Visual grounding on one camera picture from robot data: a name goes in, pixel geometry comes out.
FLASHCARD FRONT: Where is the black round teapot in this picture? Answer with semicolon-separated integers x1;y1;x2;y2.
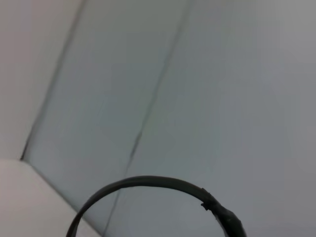
65;175;248;237

